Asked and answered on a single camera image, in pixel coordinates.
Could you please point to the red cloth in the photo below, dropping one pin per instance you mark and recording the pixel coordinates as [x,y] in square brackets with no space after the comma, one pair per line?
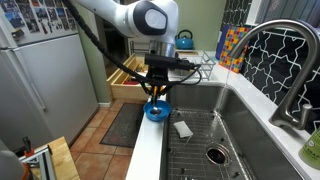
[130,82]

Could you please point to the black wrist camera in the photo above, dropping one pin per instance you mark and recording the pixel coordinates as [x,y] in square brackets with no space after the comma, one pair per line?
[166,61]

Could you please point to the small orange plastic bowl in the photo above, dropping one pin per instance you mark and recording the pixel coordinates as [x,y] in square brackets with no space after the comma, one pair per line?
[162,89]

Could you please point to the patterned floor rug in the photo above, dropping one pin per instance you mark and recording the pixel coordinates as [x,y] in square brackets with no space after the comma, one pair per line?
[123,130]

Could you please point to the wooden workbench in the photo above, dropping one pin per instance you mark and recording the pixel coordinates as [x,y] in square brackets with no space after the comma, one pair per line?
[63,160]

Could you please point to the brushed metal gooseneck faucet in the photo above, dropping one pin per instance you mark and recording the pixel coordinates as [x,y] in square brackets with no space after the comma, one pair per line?
[300,83]

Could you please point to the metal spoon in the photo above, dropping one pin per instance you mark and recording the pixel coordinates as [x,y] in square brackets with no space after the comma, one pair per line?
[155,111]

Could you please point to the multicoloured patterned cutting board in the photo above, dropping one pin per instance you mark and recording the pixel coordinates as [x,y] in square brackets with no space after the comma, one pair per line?
[233,43]

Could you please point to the wooden board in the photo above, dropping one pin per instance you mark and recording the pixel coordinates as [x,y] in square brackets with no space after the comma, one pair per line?
[186,52]

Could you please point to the black orange clamp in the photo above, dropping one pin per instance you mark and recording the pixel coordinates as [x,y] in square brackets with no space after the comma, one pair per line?
[28,150]

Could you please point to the open wooden drawer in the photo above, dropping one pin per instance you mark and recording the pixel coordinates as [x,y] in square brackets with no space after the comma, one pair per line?
[126,91]

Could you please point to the blue cutting board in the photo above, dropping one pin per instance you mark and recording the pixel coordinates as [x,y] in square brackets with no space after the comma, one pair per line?
[220,43]

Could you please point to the blue plastic bowl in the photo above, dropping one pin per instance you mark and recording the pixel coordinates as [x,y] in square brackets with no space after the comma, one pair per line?
[163,115]

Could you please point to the kitchen window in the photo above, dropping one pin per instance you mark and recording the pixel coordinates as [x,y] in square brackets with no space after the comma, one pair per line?
[290,10]

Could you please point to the teal kettle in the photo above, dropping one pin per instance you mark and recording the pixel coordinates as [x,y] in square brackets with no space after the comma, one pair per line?
[184,43]

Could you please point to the green soap bottle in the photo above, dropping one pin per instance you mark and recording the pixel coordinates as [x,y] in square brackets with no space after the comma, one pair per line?
[313,150]

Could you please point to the aluminium extrusion frame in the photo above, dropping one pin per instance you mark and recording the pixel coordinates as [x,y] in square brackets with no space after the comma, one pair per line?
[45,163]

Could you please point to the white sponge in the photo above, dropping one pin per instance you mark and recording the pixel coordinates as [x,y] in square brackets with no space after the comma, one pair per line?
[182,129]

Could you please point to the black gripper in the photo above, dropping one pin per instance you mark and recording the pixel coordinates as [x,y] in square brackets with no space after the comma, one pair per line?
[159,76]

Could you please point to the stainless steel sink basin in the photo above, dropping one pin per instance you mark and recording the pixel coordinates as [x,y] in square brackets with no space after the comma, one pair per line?
[253,126]

